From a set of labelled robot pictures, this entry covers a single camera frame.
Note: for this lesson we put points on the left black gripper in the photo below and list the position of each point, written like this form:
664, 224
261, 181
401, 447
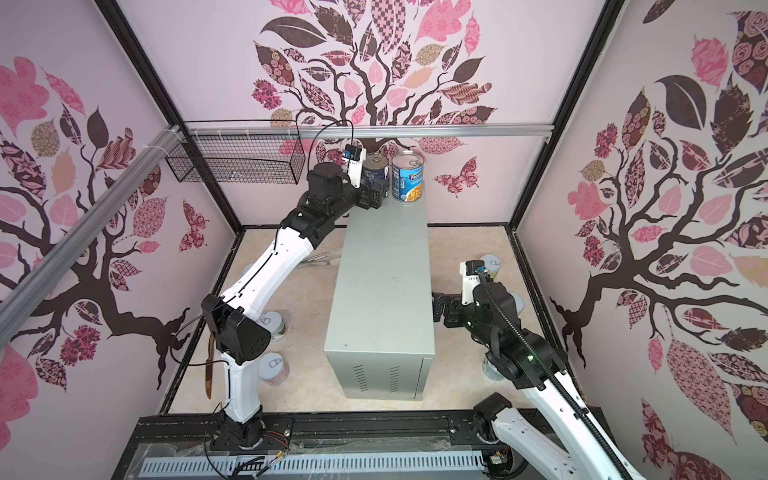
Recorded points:
364, 200

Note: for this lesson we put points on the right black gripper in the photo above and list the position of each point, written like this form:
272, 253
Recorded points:
453, 303

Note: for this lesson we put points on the dark navy tall can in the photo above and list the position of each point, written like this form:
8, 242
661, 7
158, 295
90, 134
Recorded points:
375, 173

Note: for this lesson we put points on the blue chicken noodle soup can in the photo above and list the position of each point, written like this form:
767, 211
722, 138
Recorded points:
407, 170

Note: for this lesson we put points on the green short can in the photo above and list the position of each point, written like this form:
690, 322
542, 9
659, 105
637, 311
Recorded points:
492, 264

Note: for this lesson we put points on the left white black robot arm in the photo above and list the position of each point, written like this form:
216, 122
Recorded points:
232, 316

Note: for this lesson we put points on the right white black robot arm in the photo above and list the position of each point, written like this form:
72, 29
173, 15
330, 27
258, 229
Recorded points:
577, 447

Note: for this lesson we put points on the grey metal cabinet counter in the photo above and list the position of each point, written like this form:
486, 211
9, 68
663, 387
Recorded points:
380, 338

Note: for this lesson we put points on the metal tongs cream tips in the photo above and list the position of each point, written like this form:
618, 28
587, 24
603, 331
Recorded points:
327, 258

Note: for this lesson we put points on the pink short can right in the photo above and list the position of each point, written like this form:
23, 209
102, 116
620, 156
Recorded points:
519, 303

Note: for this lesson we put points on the pink short can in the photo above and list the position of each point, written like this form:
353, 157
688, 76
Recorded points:
273, 369
519, 303

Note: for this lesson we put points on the teal short can right front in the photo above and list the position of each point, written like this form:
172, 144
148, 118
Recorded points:
491, 372

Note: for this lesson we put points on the teal short can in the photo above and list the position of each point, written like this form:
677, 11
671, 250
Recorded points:
491, 372
274, 323

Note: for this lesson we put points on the teal short can left middle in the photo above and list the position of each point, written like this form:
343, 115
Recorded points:
274, 323

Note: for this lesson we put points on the pink short can left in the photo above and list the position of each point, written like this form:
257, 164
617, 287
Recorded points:
273, 369

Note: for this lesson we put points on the brown wooden knife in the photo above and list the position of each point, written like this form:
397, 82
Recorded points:
209, 370

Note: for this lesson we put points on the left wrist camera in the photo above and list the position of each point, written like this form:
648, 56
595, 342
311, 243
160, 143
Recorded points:
354, 156

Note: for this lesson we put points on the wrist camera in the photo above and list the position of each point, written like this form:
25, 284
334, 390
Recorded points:
470, 272
354, 156

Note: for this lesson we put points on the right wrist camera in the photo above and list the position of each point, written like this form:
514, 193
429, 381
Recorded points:
470, 272

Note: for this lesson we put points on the black wire basket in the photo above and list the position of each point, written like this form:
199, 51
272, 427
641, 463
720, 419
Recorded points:
248, 155

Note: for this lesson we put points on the aluminium rail back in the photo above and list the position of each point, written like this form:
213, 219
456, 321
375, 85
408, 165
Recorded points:
394, 131

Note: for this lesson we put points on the aluminium rail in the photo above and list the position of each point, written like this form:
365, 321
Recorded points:
394, 131
24, 299

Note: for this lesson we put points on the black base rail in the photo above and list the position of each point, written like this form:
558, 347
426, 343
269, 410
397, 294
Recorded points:
192, 435

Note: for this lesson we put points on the white slotted cable duct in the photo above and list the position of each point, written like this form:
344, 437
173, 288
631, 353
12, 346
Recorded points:
216, 467

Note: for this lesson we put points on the aluminium rail left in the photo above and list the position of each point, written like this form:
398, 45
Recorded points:
24, 299

